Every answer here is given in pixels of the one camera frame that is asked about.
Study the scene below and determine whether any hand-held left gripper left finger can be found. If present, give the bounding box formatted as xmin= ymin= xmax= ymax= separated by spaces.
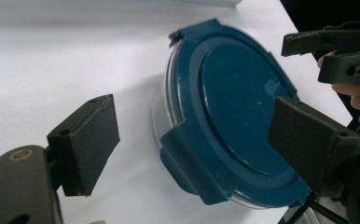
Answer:
xmin=47 ymin=93 xmax=121 ymax=198

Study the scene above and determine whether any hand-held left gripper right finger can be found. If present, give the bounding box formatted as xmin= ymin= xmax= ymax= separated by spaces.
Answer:
xmin=267 ymin=95 xmax=360 ymax=199

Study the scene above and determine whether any round container with blue lid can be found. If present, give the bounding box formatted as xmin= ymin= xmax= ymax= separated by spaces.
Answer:
xmin=152 ymin=17 xmax=312 ymax=210

